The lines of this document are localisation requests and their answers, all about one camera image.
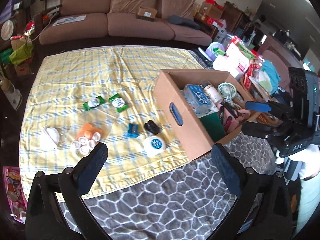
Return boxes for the black handled scissors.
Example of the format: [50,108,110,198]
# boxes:
[221,101,242,119]

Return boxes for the orange bag of white cups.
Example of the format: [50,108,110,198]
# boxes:
[71,123,103,155]

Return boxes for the black binder clip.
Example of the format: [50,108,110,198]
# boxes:
[144,120,160,135]

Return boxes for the white round tin blue label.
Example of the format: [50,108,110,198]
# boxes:
[143,135,165,158]

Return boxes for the green Centrum packet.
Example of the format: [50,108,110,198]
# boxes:
[108,93,128,113]
[83,96,106,111]

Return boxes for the blue pencil sharpener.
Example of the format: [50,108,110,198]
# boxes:
[127,124,139,138]

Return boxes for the red tube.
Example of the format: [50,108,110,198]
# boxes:
[223,116,232,133]

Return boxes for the right forearm white sleeve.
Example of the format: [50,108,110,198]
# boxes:
[296,174,319,234]

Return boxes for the right white gloved hand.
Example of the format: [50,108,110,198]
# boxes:
[276,144,319,181]

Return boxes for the pink package on floor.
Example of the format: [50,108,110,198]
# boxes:
[3,166,27,224]

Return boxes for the white mini fan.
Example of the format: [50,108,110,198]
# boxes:
[217,82,237,102]

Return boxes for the white bottle in box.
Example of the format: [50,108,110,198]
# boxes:
[200,80,223,105]

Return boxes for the green sponge in box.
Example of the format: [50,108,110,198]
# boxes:
[199,113,226,142]

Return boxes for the blue wipes pack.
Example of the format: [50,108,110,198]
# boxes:
[183,84,212,115]

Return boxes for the grey stone pattern blanket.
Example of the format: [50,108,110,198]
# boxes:
[58,130,276,240]

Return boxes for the brown cardboard box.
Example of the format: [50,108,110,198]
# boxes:
[153,69,252,161]

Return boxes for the dark cushion on sofa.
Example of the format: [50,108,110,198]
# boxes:
[167,15,200,30]

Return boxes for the yellow plaid tablecloth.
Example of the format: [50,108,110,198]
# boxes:
[19,46,202,198]

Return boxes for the small cardboard box on sofa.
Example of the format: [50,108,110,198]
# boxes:
[136,7,157,22]

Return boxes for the green bag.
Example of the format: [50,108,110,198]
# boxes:
[9,43,34,66]

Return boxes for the brown sofa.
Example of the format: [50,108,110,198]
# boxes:
[39,0,212,46]

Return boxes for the round tin on shelf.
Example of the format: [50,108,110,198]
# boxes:
[1,20,15,41]

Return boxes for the paper sheet on sofa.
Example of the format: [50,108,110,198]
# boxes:
[53,15,86,27]

